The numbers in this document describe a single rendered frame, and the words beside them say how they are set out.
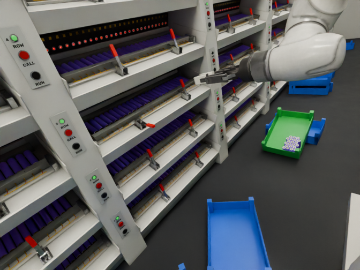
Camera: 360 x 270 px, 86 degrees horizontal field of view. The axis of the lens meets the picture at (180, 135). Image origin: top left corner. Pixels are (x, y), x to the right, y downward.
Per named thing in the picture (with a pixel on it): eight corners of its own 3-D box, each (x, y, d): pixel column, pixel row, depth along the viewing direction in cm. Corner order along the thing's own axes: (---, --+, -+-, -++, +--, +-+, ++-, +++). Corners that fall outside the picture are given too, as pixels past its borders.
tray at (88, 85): (203, 55, 88) (208, 22, 79) (76, 112, 53) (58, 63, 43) (170, 43, 97) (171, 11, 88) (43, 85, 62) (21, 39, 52)
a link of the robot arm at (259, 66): (282, 75, 60) (262, 78, 65) (278, 44, 57) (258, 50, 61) (270, 85, 55) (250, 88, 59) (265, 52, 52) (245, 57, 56)
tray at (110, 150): (209, 96, 98) (212, 78, 91) (104, 166, 62) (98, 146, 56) (179, 81, 106) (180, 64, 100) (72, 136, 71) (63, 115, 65)
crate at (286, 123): (299, 159, 108) (299, 151, 103) (262, 150, 121) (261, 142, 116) (314, 119, 119) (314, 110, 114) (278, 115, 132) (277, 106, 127)
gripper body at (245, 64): (252, 84, 59) (225, 88, 66) (262, 76, 64) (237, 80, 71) (247, 59, 56) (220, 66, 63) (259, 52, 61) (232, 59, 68)
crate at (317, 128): (323, 128, 127) (325, 118, 123) (316, 145, 115) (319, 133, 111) (275, 121, 146) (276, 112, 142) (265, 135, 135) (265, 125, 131)
